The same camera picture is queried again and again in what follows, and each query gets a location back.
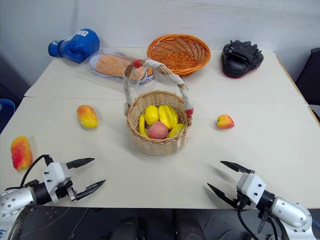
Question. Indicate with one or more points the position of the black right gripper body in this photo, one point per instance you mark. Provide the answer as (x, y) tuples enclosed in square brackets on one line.
[(242, 201)]

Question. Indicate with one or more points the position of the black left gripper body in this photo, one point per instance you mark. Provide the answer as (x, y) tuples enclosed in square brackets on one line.
[(67, 190)]

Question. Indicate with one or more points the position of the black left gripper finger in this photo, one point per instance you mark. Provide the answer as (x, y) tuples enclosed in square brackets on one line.
[(90, 189), (80, 162)]

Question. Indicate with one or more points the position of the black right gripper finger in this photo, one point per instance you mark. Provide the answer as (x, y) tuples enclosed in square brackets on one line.
[(236, 166), (221, 193)]

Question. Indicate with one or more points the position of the small red-yellow apple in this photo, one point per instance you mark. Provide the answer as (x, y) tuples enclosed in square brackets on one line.
[(225, 122)]

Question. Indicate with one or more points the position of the short red-yellow mango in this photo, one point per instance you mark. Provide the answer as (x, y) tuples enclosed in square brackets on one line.
[(87, 117)]

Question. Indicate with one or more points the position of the dark rounded shape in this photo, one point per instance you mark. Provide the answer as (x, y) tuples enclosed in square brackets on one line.
[(130, 228)]

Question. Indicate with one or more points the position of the long red-yellow mango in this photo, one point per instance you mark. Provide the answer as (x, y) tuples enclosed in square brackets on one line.
[(22, 153)]

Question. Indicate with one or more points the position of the yellow-green mango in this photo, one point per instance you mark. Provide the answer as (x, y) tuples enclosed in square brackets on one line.
[(177, 130)]

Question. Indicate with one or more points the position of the yellow banana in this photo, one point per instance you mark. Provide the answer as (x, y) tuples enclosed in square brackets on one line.
[(142, 126)]

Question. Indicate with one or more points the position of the pink apple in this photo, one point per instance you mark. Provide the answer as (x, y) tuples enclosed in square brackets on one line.
[(158, 130)]

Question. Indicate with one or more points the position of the yellow starfruit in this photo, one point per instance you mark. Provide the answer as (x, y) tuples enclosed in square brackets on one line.
[(168, 116)]

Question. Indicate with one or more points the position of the yellow lemon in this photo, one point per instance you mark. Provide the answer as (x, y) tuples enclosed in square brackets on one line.
[(151, 115)]

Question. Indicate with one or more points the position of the blue bin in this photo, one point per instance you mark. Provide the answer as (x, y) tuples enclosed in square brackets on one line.
[(6, 112)]

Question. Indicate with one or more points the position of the orange sneaker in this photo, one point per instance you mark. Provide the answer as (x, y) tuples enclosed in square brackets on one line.
[(110, 66)]

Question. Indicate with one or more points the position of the black boxing focus pad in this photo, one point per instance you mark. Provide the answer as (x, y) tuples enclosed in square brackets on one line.
[(241, 62)]

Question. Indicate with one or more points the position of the clear plastic bag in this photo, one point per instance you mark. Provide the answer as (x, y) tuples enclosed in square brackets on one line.
[(125, 56)]

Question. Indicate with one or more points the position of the blue boxing glove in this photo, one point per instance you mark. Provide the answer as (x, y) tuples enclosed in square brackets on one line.
[(75, 45)]

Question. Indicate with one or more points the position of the orange wicker bowl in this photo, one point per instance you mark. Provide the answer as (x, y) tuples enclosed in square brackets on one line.
[(178, 53)]

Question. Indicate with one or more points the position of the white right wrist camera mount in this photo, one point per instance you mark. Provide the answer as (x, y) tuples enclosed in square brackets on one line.
[(251, 186)]

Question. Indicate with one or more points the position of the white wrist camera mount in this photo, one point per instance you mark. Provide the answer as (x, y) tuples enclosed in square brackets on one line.
[(53, 175), (251, 186)]

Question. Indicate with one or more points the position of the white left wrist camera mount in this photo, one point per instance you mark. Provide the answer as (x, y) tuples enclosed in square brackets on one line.
[(53, 175)]

